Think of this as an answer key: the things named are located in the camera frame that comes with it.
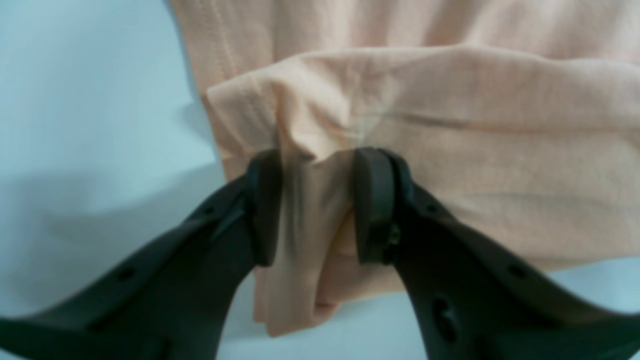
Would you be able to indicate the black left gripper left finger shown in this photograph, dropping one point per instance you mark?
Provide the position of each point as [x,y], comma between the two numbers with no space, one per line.
[169,300]

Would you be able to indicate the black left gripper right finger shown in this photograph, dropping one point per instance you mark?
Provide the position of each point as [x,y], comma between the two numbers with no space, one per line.
[473,299]

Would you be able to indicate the peach orange T-shirt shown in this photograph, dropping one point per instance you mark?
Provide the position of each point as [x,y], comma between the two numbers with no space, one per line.
[520,116]

